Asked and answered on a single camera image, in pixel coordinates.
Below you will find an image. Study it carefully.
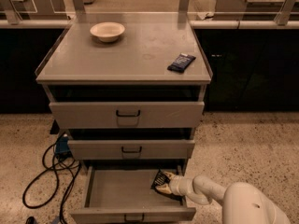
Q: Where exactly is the white horizontal rail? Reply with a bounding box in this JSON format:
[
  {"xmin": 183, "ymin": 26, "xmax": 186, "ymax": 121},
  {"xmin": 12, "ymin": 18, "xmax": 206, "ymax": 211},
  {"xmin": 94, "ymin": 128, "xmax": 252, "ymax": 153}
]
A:
[{"xmin": 0, "ymin": 20, "xmax": 299, "ymax": 30}]

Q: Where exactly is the blue rxbar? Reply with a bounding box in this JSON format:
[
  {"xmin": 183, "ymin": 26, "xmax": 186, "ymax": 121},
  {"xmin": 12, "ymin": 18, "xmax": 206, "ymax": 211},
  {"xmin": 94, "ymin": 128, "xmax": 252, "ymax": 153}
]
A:
[{"xmin": 167, "ymin": 53, "xmax": 195, "ymax": 73}]

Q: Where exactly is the grey background table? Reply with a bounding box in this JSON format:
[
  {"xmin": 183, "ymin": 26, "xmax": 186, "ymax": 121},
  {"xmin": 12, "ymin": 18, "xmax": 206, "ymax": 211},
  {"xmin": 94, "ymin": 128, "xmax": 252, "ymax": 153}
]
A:
[{"xmin": 213, "ymin": 0, "xmax": 285, "ymax": 21}]

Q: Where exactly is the grey middle drawer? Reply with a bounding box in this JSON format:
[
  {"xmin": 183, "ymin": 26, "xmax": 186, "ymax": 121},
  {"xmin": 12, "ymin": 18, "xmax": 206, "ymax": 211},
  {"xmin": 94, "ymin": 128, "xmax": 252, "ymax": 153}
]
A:
[{"xmin": 68, "ymin": 140, "xmax": 194, "ymax": 161}]

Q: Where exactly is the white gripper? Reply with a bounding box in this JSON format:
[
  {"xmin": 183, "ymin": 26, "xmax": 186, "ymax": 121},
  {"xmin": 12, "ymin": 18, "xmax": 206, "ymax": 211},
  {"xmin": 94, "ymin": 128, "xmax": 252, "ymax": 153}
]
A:
[{"xmin": 155, "ymin": 171, "xmax": 193, "ymax": 196}]

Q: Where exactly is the white ceramic bowl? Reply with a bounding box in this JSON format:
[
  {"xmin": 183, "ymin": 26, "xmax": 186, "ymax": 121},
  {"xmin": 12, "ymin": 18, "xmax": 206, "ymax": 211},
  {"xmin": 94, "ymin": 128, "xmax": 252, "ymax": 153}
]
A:
[{"xmin": 90, "ymin": 22, "xmax": 125, "ymax": 43}]

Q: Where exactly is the grey drawer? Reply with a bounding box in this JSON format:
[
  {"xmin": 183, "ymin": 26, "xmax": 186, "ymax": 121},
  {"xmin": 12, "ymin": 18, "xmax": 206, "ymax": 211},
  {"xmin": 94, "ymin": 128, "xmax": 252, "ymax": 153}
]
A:
[
  {"xmin": 68, "ymin": 140, "xmax": 194, "ymax": 161},
  {"xmin": 50, "ymin": 102, "xmax": 205, "ymax": 129},
  {"xmin": 70, "ymin": 166, "xmax": 196, "ymax": 224}
]

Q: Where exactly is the black chocolate rxbar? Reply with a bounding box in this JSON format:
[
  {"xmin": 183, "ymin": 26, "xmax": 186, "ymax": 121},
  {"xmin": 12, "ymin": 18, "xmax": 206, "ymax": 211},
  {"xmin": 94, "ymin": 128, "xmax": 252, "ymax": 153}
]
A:
[{"xmin": 150, "ymin": 170, "xmax": 182, "ymax": 201}]

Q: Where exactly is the grey drawer cabinet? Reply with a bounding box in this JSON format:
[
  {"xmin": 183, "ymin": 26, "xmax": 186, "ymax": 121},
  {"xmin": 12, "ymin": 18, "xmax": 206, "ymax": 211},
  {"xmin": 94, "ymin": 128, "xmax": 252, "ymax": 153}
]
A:
[{"xmin": 36, "ymin": 13, "xmax": 212, "ymax": 171}]

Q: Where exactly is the black floor cable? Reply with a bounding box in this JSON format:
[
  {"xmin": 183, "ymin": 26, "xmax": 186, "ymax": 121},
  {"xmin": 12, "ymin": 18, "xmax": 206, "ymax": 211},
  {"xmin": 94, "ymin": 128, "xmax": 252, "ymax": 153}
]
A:
[{"xmin": 21, "ymin": 140, "xmax": 82, "ymax": 224}]

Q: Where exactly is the grey bottom drawer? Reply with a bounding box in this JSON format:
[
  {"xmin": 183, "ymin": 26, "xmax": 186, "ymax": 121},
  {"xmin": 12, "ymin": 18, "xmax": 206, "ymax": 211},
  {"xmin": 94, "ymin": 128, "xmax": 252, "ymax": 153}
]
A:
[{"xmin": 70, "ymin": 166, "xmax": 196, "ymax": 224}]

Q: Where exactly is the blue power box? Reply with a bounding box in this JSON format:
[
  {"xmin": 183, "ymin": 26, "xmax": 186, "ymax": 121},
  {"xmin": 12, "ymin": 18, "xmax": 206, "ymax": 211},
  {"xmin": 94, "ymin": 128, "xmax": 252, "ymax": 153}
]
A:
[{"xmin": 54, "ymin": 134, "xmax": 70, "ymax": 156}]

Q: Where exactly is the grey top drawer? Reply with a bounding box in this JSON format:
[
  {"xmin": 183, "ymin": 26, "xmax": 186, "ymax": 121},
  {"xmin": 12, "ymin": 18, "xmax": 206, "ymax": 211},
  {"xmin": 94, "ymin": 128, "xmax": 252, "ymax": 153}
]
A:
[{"xmin": 50, "ymin": 102, "xmax": 205, "ymax": 129}]

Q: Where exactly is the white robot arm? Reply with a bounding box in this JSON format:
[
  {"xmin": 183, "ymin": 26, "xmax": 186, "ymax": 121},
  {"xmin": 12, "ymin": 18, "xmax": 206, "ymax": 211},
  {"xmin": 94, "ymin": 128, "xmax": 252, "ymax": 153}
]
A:
[{"xmin": 151, "ymin": 170, "xmax": 291, "ymax": 224}]

